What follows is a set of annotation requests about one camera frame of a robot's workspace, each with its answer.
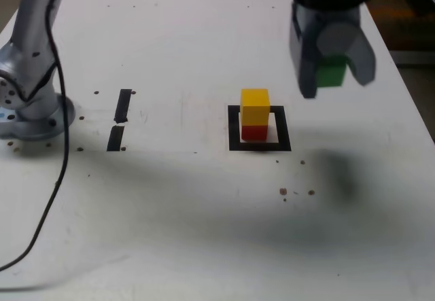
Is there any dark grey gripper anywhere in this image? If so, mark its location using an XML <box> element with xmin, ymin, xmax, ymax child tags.
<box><xmin>288</xmin><ymin>3</ymin><xmax>377</xmax><ymax>99</ymax></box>

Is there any green cube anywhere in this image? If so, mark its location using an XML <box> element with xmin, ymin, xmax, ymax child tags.
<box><xmin>315</xmin><ymin>54</ymin><xmax>348</xmax><ymax>88</ymax></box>

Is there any yellow cube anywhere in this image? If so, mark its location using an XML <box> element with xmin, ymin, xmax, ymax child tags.
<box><xmin>240</xmin><ymin>88</ymin><xmax>272</xmax><ymax>126</ymax></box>

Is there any red cube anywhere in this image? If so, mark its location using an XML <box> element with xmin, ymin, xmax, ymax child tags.
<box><xmin>241</xmin><ymin>123</ymin><xmax>269</xmax><ymax>143</ymax></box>

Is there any black tape square outline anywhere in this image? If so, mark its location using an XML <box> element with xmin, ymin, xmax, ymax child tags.
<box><xmin>227</xmin><ymin>105</ymin><xmax>293</xmax><ymax>152</ymax></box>

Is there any black tape strip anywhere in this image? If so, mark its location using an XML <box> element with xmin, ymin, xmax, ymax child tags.
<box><xmin>106</xmin><ymin>88</ymin><xmax>133</xmax><ymax>152</ymax></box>

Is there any black cable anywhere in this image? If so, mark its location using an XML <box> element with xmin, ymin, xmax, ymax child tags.
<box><xmin>0</xmin><ymin>0</ymin><xmax>70</xmax><ymax>271</ymax></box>

